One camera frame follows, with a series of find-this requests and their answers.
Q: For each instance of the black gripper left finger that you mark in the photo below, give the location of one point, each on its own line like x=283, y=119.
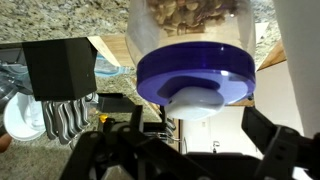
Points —
x=125, y=144

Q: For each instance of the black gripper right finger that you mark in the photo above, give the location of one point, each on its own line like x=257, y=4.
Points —
x=283, y=148

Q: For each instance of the white egg-shaped object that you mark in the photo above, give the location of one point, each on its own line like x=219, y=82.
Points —
x=194, y=103

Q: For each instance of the clear container with purple lid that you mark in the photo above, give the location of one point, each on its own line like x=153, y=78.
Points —
x=153, y=22

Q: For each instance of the black knife block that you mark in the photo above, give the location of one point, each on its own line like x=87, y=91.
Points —
x=61, y=69

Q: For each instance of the white plate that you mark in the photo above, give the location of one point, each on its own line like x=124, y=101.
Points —
x=23, y=118

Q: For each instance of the white paper towel roll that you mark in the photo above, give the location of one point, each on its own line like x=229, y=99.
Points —
x=299, y=25

